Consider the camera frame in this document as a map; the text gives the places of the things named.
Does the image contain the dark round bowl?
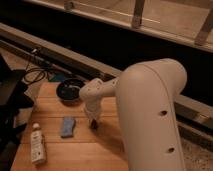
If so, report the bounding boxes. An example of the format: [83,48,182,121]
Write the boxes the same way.
[56,78,85,101]

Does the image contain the white plastic bottle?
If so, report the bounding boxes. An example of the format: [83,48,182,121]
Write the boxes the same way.
[30,123,46,165]

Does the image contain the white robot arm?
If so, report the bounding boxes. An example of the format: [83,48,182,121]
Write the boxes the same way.
[79,58,187,171]

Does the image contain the blue sponge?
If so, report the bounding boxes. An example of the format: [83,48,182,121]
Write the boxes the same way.
[60,117,76,138]

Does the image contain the black cable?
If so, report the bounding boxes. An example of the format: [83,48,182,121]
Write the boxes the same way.
[22,48,51,85]

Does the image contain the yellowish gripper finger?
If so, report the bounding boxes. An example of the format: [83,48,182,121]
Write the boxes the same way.
[88,118,93,127]

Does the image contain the black equipment on left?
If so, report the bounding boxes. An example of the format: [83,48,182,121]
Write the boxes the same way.
[0,53,34,171]

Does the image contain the metal rail frame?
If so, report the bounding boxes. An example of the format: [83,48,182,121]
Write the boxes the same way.
[0,0,213,135]

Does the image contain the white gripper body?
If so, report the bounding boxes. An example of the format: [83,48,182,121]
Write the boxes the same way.
[84,99,102,120]

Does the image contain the blue object behind table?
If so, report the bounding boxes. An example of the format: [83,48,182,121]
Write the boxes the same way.
[50,73,68,82]

